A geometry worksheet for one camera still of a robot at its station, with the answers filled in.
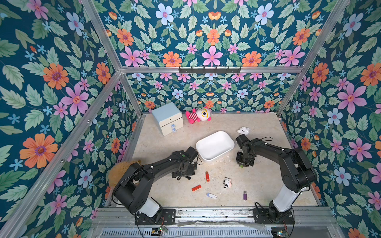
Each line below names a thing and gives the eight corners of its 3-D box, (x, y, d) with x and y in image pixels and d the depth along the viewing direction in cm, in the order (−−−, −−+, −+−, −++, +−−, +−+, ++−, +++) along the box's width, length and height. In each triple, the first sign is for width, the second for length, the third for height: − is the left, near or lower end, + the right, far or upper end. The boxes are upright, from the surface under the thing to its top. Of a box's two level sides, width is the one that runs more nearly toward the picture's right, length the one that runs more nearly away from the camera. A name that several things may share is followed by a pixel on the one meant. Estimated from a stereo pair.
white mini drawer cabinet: (164, 138, 107) (159, 124, 95) (157, 125, 116) (151, 110, 103) (185, 129, 113) (183, 114, 100) (176, 116, 121) (173, 101, 109)
